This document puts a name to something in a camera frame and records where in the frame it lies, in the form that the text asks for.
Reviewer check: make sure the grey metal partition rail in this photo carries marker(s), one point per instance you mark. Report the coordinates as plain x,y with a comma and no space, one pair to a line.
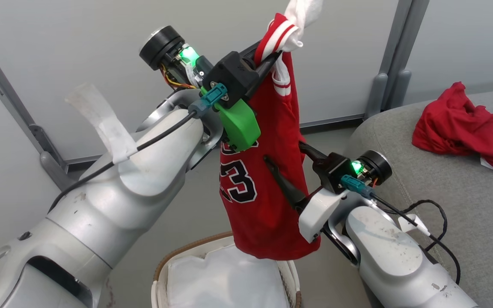
84,159
332,121

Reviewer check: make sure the grey metal partition post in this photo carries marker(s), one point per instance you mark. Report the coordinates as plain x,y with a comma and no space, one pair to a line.
11,94
392,42
408,42

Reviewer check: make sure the grey fabric sofa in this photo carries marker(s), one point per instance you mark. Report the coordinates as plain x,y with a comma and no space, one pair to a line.
464,205

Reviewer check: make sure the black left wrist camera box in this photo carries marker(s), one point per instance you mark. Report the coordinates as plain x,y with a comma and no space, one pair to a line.
231,72

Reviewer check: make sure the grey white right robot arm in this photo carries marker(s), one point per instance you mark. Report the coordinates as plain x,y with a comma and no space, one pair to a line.
392,265

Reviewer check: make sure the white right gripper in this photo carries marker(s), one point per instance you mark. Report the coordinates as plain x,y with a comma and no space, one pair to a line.
319,214

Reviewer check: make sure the white laundry basket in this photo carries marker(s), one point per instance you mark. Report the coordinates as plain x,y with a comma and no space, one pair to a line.
156,295

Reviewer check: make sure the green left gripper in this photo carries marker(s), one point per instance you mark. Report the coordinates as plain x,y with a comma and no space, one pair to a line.
240,126

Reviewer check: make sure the red shirt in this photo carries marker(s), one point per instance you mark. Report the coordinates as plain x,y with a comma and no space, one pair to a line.
452,128

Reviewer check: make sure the grey partition support foot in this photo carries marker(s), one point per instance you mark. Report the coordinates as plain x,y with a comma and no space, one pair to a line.
400,87
376,98
56,171

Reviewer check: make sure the translucent white tape strip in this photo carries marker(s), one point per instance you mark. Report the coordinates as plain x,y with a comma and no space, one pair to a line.
105,124

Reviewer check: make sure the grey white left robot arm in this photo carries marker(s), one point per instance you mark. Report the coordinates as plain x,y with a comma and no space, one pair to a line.
101,205

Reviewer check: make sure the small white tape piece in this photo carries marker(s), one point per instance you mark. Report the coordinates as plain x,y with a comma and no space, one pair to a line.
413,223

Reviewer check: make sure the red basketball jersey number 23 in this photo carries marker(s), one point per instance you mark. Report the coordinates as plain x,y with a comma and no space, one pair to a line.
263,214

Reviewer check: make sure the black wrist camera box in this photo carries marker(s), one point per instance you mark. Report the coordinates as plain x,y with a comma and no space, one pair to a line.
330,171
231,72

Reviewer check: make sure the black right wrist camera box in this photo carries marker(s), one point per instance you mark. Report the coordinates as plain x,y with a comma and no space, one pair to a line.
330,171

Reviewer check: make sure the white fabric basket liner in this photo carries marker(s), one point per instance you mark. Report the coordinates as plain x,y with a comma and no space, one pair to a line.
225,282

